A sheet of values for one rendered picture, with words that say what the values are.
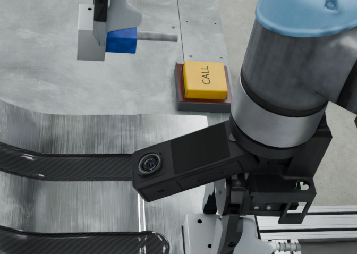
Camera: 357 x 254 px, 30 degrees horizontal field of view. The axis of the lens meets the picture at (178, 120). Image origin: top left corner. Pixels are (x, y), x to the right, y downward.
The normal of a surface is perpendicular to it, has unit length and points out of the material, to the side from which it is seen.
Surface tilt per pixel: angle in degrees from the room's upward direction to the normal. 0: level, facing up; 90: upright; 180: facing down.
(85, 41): 90
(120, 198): 2
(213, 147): 30
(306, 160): 90
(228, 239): 77
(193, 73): 0
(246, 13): 0
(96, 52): 90
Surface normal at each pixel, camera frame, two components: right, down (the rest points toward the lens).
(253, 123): -0.66, 0.51
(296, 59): -0.48, 0.58
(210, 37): 0.14, -0.65
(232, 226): 0.13, 0.36
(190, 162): -0.38, -0.58
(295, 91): -0.07, 0.75
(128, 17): 0.09, 0.63
